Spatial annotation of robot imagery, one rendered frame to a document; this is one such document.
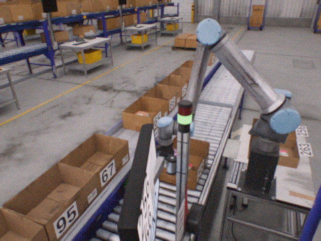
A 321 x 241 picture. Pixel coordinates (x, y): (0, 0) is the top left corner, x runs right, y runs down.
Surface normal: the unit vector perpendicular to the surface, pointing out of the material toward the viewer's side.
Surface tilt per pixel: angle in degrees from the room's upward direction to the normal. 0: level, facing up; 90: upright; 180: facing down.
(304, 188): 0
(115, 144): 90
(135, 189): 4
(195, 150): 89
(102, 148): 89
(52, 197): 1
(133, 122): 91
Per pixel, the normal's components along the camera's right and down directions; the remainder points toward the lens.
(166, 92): -0.37, 0.42
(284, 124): -0.13, 0.48
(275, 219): 0.00, -0.88
